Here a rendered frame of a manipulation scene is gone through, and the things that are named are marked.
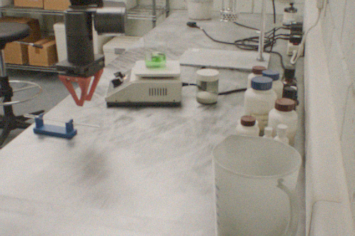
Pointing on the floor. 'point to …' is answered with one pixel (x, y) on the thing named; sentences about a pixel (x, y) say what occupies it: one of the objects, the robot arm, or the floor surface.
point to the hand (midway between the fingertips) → (83, 99)
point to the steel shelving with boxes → (109, 49)
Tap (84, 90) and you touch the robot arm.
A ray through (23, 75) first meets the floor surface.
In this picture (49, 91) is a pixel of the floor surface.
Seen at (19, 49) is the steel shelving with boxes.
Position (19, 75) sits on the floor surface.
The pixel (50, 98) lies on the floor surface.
